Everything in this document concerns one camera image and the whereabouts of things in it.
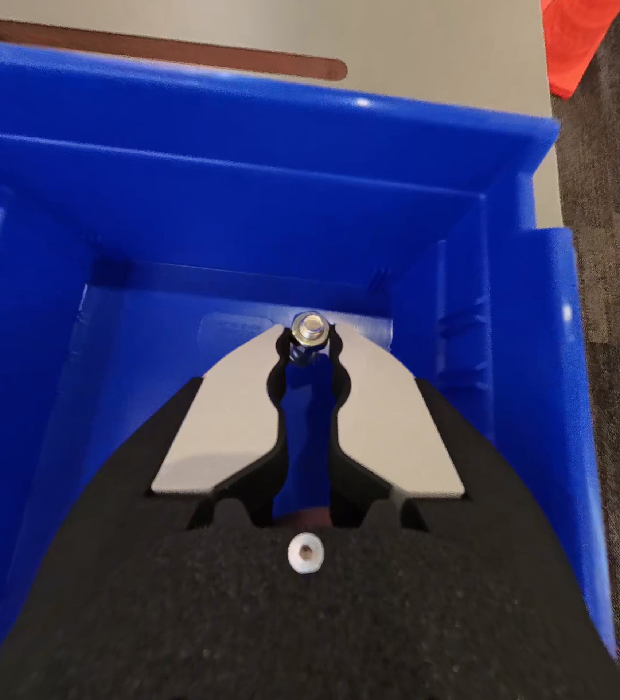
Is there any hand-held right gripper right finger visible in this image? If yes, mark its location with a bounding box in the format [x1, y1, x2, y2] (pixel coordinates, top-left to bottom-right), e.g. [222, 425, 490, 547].
[326, 322, 466, 528]

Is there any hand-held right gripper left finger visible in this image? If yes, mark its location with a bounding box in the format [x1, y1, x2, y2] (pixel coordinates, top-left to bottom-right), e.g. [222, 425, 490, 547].
[150, 325, 292, 528]

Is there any steel hex bolt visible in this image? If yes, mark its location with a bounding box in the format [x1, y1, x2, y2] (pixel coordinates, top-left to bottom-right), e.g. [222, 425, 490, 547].
[288, 314, 324, 368]

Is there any blue divided storage bin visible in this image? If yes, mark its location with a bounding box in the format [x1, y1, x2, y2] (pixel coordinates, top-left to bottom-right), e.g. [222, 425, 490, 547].
[0, 38, 617, 700]

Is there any orange traffic cone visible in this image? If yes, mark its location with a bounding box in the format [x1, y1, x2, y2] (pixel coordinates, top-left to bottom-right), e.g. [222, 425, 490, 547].
[539, 0, 620, 100]

